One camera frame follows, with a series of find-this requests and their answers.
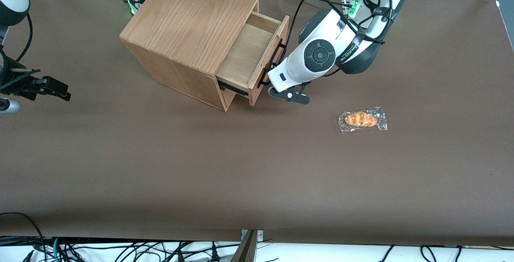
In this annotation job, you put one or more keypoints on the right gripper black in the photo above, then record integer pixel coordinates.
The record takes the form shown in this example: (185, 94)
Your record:
(16, 84)

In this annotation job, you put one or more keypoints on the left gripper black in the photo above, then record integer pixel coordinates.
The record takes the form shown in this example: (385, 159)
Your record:
(272, 62)

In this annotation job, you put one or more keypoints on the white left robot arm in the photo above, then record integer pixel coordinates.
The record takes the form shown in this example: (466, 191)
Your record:
(319, 55)

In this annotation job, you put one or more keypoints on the wooden drawer cabinet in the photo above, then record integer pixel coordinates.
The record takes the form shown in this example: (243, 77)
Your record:
(188, 21)

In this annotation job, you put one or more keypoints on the bread roll in clear wrapper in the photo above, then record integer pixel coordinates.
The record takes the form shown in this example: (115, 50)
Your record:
(361, 119)

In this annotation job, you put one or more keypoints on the brown table cover sheet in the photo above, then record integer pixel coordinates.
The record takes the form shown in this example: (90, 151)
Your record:
(257, 173)

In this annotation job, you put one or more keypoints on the dark tapered bar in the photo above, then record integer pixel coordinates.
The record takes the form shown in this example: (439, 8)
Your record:
(245, 252)

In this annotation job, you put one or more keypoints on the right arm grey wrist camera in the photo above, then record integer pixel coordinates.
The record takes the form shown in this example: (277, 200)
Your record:
(10, 106)

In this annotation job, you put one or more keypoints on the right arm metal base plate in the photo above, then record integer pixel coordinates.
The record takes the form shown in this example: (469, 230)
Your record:
(131, 9)

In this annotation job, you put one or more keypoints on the metal table edge bracket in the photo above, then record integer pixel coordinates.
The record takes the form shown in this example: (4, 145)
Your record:
(261, 234)

